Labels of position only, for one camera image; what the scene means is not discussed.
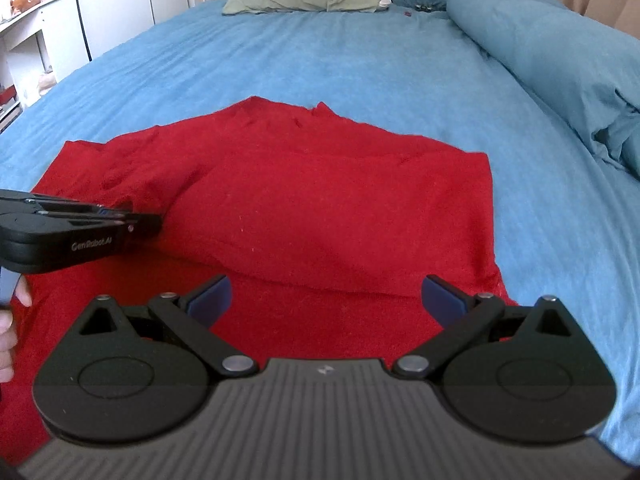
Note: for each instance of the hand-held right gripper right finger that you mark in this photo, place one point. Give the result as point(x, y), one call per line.
point(442, 300)

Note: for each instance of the white desk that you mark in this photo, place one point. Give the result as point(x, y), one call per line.
point(32, 40)

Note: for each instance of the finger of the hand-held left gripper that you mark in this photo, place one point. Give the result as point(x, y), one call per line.
point(102, 215)
point(55, 199)

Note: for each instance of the person's left hand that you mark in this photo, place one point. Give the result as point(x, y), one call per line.
point(7, 340)

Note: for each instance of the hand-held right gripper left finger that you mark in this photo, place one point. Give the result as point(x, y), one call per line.
point(214, 299)

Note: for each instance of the red knit sweater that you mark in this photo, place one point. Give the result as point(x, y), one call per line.
point(320, 210)

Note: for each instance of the blue duvet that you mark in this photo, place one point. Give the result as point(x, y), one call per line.
point(560, 55)

